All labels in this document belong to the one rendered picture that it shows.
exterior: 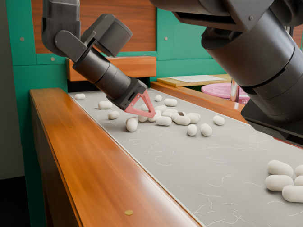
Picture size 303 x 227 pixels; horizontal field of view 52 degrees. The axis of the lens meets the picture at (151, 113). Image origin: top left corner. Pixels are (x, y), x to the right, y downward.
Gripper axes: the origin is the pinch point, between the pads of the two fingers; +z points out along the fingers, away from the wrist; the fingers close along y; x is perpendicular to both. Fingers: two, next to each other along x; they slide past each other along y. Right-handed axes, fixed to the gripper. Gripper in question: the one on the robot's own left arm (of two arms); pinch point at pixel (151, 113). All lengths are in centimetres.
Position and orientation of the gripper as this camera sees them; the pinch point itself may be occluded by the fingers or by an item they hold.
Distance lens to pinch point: 68.3
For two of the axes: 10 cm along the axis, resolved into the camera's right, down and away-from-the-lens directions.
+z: 6.9, 5.6, 4.5
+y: -4.0, -2.2, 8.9
